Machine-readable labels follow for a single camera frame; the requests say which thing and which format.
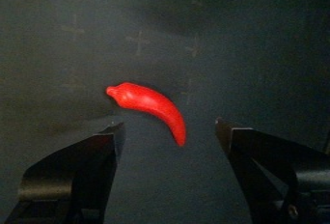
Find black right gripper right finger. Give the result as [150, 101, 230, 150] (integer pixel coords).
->
[214, 117, 330, 224]

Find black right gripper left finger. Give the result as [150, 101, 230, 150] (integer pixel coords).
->
[3, 122, 127, 224]

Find red toy chile pepper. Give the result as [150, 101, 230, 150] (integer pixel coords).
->
[104, 81, 188, 148]

